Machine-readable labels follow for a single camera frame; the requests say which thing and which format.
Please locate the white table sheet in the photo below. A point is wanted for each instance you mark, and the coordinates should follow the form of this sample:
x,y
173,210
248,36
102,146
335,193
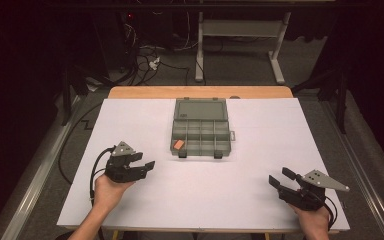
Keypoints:
x,y
213,193

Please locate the aluminium floor rail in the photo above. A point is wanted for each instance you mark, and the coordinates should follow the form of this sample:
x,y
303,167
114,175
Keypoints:
x,y
363,186
36,186

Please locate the white plug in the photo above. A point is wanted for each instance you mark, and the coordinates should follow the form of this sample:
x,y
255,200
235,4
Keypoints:
x,y
154,63

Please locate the wooden block with red face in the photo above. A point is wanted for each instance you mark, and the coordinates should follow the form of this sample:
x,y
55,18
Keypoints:
x,y
179,144

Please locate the black metal stand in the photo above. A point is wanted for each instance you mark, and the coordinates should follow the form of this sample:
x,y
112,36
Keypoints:
x,y
67,93

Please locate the person's right hand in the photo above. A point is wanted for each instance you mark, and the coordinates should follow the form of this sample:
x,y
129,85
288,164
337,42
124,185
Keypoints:
x,y
311,220

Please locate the white metal stand frame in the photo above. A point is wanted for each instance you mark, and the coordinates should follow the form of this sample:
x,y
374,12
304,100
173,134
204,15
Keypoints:
x,y
240,28

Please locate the wooden table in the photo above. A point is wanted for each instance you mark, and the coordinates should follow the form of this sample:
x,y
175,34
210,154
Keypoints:
x,y
196,92

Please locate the transparent grey organizer box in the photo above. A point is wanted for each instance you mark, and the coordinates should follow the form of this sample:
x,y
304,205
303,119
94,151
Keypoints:
x,y
200,111

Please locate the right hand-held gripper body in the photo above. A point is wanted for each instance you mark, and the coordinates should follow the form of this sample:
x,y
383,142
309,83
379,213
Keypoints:
x,y
308,196

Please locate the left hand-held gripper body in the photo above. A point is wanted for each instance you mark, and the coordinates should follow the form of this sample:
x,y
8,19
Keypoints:
x,y
121,171

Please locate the person's left hand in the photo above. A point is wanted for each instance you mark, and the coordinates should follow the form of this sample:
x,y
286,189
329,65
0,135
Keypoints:
x,y
108,193

